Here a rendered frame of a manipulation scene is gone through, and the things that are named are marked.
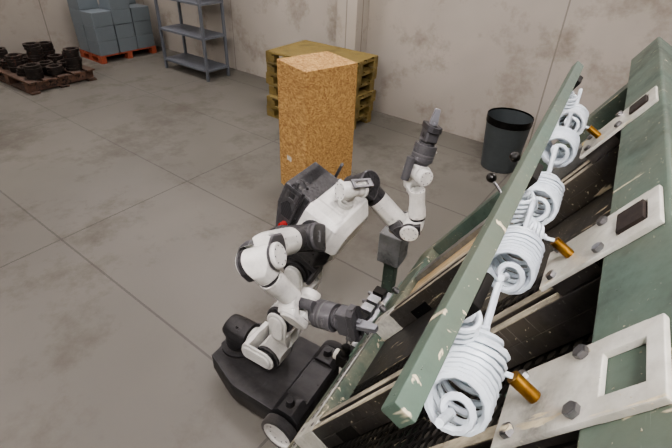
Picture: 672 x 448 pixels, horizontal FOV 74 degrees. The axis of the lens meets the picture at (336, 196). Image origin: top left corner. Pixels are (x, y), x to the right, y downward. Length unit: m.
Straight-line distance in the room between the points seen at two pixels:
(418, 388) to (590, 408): 0.18
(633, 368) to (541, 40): 4.84
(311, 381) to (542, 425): 2.08
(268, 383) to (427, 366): 2.22
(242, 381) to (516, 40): 4.21
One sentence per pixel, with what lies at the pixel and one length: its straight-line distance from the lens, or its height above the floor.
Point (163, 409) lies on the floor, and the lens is 2.79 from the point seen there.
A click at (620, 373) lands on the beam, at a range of 0.50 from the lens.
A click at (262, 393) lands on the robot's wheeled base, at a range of 2.53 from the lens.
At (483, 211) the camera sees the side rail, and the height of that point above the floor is 1.19.
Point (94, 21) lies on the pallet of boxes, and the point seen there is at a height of 0.67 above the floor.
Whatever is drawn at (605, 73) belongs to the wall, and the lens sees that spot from 5.17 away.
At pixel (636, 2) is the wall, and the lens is 5.05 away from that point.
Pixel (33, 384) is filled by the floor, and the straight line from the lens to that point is 3.17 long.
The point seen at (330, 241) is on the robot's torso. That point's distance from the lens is 1.62.
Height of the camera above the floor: 2.25
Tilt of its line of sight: 32 degrees down
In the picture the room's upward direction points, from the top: 2 degrees clockwise
